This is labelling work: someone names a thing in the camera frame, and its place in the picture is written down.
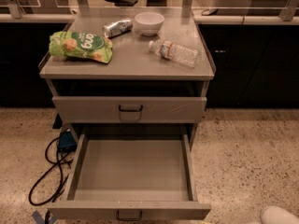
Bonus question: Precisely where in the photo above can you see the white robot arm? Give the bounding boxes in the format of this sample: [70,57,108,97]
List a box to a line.
[260,206,299,224]

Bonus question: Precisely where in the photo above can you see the black office chair armrest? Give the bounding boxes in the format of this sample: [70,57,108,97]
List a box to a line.
[105,0,138,7]

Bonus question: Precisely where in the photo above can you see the black floor cable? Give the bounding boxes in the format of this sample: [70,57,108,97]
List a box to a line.
[28,136,74,206]

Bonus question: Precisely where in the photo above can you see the grey drawer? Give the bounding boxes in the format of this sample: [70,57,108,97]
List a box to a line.
[52,96,206,123]
[48,124,211,221]

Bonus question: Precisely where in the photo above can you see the clear plastic water bottle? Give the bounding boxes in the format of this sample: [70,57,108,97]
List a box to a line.
[149,39,200,68]

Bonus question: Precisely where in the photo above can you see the green snack chip bag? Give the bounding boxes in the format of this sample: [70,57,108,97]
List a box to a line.
[49,32,113,63]

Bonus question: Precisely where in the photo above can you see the grey metal drawer cabinet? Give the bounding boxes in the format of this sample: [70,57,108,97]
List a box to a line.
[40,7,215,142]

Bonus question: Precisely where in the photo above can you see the silver soda can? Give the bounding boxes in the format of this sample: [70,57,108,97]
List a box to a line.
[102,18,133,38]

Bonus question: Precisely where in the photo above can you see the blue power adapter box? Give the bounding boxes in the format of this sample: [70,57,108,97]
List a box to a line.
[58,132,77,152]

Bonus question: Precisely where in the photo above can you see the white ceramic bowl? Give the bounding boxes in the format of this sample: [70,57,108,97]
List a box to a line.
[135,12,164,36]

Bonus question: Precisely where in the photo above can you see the blue tape floor marker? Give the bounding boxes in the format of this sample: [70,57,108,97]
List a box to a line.
[32,211,57,224]

